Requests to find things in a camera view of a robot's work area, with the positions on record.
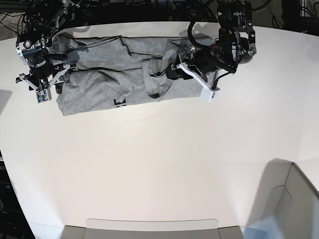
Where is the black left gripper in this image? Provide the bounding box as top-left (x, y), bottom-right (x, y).
top-left (165, 48), bottom-right (222, 80)

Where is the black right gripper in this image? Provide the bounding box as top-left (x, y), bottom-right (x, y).
top-left (24, 57), bottom-right (73, 95)

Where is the grey T-shirt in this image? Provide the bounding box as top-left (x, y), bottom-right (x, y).
top-left (49, 33), bottom-right (202, 116)

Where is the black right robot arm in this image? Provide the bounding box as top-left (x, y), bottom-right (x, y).
top-left (16, 0), bottom-right (81, 103)

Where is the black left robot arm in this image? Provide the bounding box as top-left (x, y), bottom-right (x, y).
top-left (165, 0), bottom-right (257, 80)

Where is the grey side bin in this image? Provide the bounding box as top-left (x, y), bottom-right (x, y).
top-left (259, 159), bottom-right (319, 239)

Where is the grey chair backrest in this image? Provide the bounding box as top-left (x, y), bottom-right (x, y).
top-left (60, 219), bottom-right (244, 239)

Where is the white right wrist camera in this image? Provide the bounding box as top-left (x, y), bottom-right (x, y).
top-left (15, 63), bottom-right (78, 103)

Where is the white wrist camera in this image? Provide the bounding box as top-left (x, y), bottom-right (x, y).
top-left (15, 63), bottom-right (78, 103)
top-left (176, 63), bottom-right (220, 102)

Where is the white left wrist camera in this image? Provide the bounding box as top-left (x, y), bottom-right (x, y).
top-left (176, 63), bottom-right (220, 102)

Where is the tangled black cables background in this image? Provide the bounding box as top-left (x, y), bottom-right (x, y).
top-left (171, 0), bottom-right (218, 22)

